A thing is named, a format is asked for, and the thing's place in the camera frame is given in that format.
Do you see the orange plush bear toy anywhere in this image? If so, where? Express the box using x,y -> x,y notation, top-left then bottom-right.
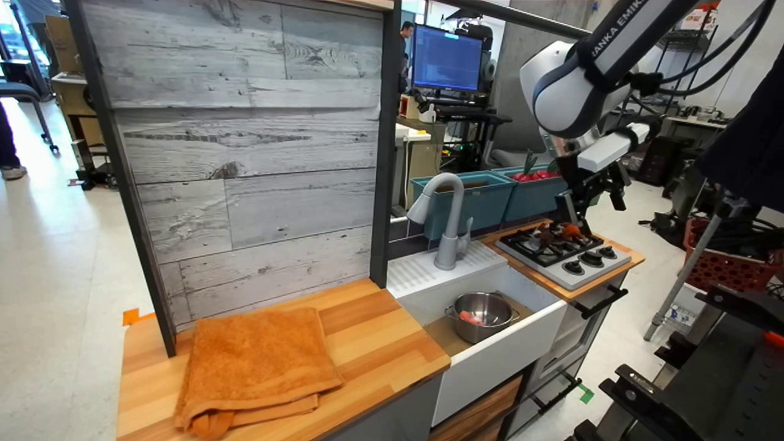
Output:
562,223 -> 583,240

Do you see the red crate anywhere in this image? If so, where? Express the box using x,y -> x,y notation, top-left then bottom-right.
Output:
687,222 -> 784,295

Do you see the right teal planter box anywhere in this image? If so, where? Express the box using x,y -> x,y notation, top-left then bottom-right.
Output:
498,167 -> 567,223

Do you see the steel pot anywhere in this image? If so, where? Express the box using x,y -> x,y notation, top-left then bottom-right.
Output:
449,291 -> 519,344

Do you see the pink plush bunny toy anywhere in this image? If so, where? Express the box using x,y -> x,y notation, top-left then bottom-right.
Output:
459,312 -> 487,327

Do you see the white toy sink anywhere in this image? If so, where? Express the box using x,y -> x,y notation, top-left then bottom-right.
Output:
388,244 -> 567,427

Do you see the computer monitor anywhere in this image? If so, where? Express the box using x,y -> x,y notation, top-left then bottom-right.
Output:
412,27 -> 483,93

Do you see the teal planter box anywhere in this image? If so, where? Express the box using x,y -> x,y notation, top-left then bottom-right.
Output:
498,167 -> 567,223
415,173 -> 513,240

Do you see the toy stove top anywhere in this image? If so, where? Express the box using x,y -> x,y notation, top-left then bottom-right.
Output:
498,225 -> 633,290

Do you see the black metal frame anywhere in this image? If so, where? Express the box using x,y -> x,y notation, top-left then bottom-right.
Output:
61,0 -> 633,361

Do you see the grey toy faucet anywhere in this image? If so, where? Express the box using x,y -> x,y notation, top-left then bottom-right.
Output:
406,173 -> 470,273

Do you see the left teal planter box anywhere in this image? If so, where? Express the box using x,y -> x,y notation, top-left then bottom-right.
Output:
415,173 -> 513,240

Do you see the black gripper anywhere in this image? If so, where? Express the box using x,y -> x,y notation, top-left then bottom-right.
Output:
562,124 -> 650,217

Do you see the orange terry towel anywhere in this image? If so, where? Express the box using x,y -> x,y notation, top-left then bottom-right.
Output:
175,309 -> 342,441

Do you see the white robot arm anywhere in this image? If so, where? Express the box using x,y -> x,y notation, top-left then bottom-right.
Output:
519,0 -> 698,217

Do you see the grey wood backsplash panel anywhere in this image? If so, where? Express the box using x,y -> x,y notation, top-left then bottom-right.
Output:
82,0 -> 388,328

